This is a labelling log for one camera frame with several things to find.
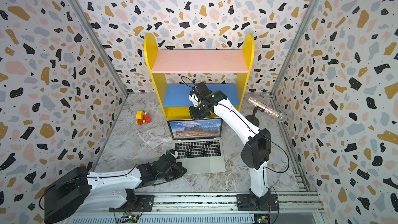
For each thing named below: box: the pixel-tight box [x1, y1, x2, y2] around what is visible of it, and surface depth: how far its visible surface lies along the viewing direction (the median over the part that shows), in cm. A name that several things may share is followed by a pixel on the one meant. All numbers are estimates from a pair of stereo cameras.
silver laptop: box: [166, 118, 226, 175], surface depth 91 cm
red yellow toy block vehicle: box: [135, 110, 152, 126], surface depth 105 cm
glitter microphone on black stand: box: [244, 96, 286, 128], surface depth 89 cm
